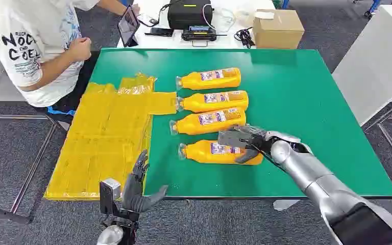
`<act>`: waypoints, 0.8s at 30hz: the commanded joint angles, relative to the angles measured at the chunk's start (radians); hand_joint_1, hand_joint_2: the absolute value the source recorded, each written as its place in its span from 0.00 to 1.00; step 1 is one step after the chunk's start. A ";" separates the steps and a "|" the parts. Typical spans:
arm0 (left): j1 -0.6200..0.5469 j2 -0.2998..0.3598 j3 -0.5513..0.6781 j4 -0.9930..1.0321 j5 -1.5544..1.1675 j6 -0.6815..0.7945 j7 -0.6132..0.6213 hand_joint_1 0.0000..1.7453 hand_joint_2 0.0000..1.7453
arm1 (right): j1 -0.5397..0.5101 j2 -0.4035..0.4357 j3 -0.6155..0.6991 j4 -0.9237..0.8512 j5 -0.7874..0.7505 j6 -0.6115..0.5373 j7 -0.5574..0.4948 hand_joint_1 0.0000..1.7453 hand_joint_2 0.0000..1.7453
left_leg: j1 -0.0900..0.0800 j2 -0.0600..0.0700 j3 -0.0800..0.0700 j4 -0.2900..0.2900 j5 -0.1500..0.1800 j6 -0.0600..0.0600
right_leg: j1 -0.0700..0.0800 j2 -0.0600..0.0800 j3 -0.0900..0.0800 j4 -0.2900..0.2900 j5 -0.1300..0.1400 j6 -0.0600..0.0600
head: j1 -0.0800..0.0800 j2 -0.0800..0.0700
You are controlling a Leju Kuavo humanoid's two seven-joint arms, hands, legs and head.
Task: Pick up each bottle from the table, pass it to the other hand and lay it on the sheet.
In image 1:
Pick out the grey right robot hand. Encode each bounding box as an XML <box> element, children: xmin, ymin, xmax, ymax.
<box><xmin>217</xmin><ymin>125</ymin><xmax>271</xmax><ymax>165</ymax></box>

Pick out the person's right hand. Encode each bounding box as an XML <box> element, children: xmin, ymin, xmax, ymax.
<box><xmin>68</xmin><ymin>37</ymin><xmax>92</xmax><ymax>62</ymax></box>

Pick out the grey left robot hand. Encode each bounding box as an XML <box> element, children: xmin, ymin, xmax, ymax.
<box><xmin>121</xmin><ymin>150</ymin><xmax>169</xmax><ymax>214</ymax></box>

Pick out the orange drink bottle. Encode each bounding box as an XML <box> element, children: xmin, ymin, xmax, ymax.
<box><xmin>176</xmin><ymin>67</ymin><xmax>242</xmax><ymax>91</ymax></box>
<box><xmin>178</xmin><ymin>139</ymin><xmax>264</xmax><ymax>166</ymax></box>
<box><xmin>169</xmin><ymin>107</ymin><xmax>248</xmax><ymax>136</ymax></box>
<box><xmin>177</xmin><ymin>90</ymin><xmax>250</xmax><ymax>114</ymax></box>

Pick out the smartphone with pale edge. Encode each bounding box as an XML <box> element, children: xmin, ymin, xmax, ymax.
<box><xmin>136</xmin><ymin>13</ymin><xmax>159</xmax><ymax>28</ymax></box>

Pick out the black tablet on stand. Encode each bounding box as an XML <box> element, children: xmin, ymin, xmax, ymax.
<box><xmin>117</xmin><ymin>5</ymin><xmax>141</xmax><ymax>48</ymax></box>

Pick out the black smartphone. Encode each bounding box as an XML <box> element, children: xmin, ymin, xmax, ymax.
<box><xmin>144</xmin><ymin>28</ymin><xmax>175</xmax><ymax>38</ymax></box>

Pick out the white table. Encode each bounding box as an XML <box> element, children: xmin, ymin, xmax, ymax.
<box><xmin>116</xmin><ymin>0</ymin><xmax>278</xmax><ymax>50</ymax></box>

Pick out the black carry bag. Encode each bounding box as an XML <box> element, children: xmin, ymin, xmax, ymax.
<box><xmin>167</xmin><ymin>0</ymin><xmax>214</xmax><ymax>31</ymax></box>

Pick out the yellow plastic sheet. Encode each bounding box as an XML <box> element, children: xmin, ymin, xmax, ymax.
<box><xmin>43</xmin><ymin>72</ymin><xmax>178</xmax><ymax>202</ymax></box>

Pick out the person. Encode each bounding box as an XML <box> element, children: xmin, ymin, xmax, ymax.
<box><xmin>0</xmin><ymin>0</ymin><xmax>141</xmax><ymax>126</ymax></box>

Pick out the black remote controller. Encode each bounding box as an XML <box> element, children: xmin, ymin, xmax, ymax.
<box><xmin>181</xmin><ymin>25</ymin><xmax>228</xmax><ymax>48</ymax></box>

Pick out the green table mat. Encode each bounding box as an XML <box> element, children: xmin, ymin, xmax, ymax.
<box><xmin>89</xmin><ymin>48</ymin><xmax>392</xmax><ymax>199</ymax></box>

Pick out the clear plastic bag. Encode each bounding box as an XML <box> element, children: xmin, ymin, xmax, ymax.
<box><xmin>213</xmin><ymin>7</ymin><xmax>237</xmax><ymax>33</ymax></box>

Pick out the clear plastic packet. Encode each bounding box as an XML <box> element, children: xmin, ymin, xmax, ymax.
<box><xmin>234</xmin><ymin>9</ymin><xmax>256</xmax><ymax>28</ymax></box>

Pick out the brown cardboard box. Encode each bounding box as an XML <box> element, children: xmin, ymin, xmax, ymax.
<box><xmin>252</xmin><ymin>9</ymin><xmax>306</xmax><ymax>50</ymax></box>

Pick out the large white cabinet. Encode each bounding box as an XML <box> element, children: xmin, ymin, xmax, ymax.
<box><xmin>331</xmin><ymin>5</ymin><xmax>392</xmax><ymax>127</ymax></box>

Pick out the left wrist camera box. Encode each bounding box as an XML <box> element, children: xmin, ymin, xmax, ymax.
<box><xmin>99</xmin><ymin>178</ymin><xmax>123</xmax><ymax>215</ymax></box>

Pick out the blue strap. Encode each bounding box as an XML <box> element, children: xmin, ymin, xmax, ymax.
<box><xmin>47</xmin><ymin>107</ymin><xmax>76</xmax><ymax>117</ymax></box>

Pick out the white cable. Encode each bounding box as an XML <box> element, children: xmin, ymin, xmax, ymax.
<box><xmin>202</xmin><ymin>3</ymin><xmax>217</xmax><ymax>31</ymax></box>

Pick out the black cable bundle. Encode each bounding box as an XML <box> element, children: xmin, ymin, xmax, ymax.
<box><xmin>234</xmin><ymin>28</ymin><xmax>256</xmax><ymax>49</ymax></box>

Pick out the blue metal table frame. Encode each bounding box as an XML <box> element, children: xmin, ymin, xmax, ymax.
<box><xmin>281</xmin><ymin>0</ymin><xmax>383</xmax><ymax>18</ymax></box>

